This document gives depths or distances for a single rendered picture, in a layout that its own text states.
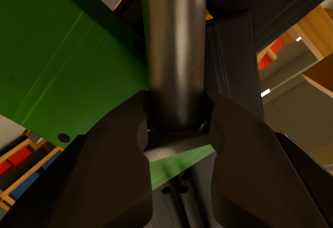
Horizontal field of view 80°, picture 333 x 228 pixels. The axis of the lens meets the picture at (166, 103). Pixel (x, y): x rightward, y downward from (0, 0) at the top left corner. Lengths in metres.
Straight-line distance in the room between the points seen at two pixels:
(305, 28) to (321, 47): 0.10
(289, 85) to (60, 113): 7.61
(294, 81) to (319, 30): 6.72
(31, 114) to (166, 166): 0.12
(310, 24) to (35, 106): 0.92
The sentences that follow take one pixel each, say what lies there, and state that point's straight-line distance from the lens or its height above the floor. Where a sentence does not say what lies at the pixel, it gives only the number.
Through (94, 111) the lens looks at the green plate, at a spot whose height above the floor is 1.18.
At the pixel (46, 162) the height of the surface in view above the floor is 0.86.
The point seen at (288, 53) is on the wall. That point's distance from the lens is 9.53.
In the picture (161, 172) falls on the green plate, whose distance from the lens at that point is 0.21.
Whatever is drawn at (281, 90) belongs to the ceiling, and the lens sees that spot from 7.72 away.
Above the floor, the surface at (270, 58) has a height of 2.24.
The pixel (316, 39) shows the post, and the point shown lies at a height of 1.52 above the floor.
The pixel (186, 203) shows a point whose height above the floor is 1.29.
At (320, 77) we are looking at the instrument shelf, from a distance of 0.68.
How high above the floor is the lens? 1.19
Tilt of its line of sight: 8 degrees up
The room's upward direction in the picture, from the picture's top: 136 degrees clockwise
